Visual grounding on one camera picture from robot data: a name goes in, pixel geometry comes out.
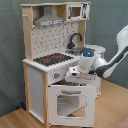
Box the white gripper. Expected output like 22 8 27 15
64 66 91 84

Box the white oven door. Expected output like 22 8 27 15
49 85 96 127

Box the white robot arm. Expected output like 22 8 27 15
65 25 128 84

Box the wooden toy kitchen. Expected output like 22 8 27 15
22 2 105 128

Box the left stove knob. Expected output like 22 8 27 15
54 73 60 79

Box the grey toy sink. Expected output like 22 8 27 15
66 47 94 56

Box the black toy faucet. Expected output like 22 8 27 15
67 33 82 49

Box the black toy stovetop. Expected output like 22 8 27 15
34 53 71 67

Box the grey range hood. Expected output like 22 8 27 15
35 5 64 27

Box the toy microwave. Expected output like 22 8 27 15
66 3 90 21

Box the green backdrop curtain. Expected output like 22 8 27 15
0 0 128 117

